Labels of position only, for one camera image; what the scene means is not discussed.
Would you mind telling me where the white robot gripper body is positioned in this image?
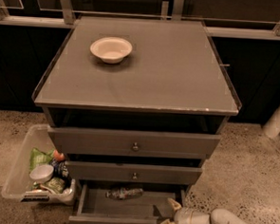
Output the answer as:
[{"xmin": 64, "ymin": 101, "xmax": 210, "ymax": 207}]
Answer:
[{"xmin": 174, "ymin": 208, "xmax": 211, "ymax": 224}]

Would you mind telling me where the clear plastic water bottle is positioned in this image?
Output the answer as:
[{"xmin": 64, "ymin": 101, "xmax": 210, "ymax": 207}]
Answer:
[{"xmin": 105, "ymin": 187, "xmax": 143, "ymax": 200}]

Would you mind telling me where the bottom grey drawer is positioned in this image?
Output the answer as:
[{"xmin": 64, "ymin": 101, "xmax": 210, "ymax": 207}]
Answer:
[{"xmin": 68, "ymin": 182, "xmax": 188, "ymax": 224}]

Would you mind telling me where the grey drawer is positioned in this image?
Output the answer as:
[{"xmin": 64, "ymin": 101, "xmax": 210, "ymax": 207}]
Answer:
[
  {"xmin": 65, "ymin": 161, "xmax": 202, "ymax": 185},
  {"xmin": 47, "ymin": 127, "xmax": 220, "ymax": 159},
  {"xmin": 68, "ymin": 182, "xmax": 188, "ymax": 224}
]

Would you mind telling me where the top grey drawer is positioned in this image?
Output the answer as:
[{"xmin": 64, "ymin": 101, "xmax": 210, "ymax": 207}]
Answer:
[{"xmin": 47, "ymin": 127, "xmax": 220, "ymax": 159}]

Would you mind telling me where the middle grey drawer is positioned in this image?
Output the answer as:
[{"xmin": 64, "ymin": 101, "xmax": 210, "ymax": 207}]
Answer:
[{"xmin": 65, "ymin": 161, "xmax": 202, "ymax": 185}]

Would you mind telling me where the grey drawer cabinet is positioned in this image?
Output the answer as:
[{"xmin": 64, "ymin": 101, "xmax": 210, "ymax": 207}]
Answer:
[{"xmin": 24, "ymin": 10, "xmax": 247, "ymax": 224}]

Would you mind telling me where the green packet in bin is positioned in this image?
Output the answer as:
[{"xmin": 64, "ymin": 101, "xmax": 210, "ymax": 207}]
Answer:
[{"xmin": 42, "ymin": 177, "xmax": 65, "ymax": 195}]

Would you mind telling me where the dark blue snack bag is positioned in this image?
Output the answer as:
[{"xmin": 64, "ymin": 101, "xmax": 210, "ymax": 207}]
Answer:
[{"xmin": 49, "ymin": 159, "xmax": 68, "ymax": 178}]

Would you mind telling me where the orange item in bin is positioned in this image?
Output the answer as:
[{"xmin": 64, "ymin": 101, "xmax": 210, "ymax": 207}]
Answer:
[{"xmin": 53, "ymin": 150, "xmax": 65, "ymax": 162}]

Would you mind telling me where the white bowl in bin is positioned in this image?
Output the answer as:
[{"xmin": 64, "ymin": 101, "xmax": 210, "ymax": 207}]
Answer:
[{"xmin": 29, "ymin": 164, "xmax": 54, "ymax": 183}]

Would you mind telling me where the clear plastic storage bin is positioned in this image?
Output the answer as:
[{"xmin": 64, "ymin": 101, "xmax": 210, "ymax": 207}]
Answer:
[{"xmin": 2, "ymin": 124, "xmax": 76, "ymax": 206}]

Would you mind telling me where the green snack bag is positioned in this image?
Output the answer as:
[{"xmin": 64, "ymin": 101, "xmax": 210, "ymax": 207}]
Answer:
[{"xmin": 29, "ymin": 147, "xmax": 54, "ymax": 171}]

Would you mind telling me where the white paper bowl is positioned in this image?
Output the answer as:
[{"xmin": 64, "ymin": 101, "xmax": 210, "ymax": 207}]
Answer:
[{"xmin": 89, "ymin": 37, "xmax": 133, "ymax": 64}]

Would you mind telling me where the metal railing frame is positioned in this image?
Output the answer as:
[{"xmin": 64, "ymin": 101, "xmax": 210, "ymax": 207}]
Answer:
[{"xmin": 0, "ymin": 0, "xmax": 280, "ymax": 41}]

